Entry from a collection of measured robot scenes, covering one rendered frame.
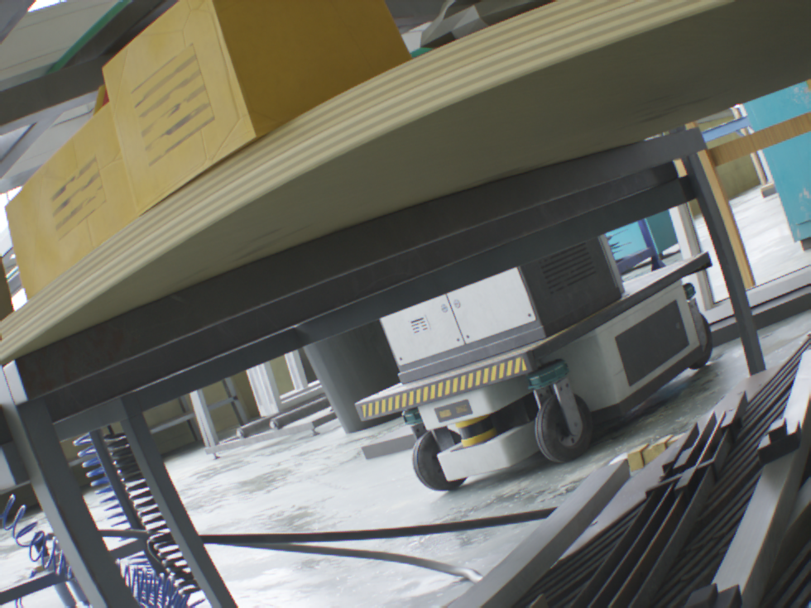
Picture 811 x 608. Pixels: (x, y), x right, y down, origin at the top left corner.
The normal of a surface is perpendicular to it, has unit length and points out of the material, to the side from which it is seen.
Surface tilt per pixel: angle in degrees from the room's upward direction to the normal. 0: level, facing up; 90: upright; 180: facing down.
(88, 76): 90
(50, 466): 90
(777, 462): 0
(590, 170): 90
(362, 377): 94
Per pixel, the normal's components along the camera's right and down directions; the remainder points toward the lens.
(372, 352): 0.23, 0.00
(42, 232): -0.65, 0.26
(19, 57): 0.66, -0.26
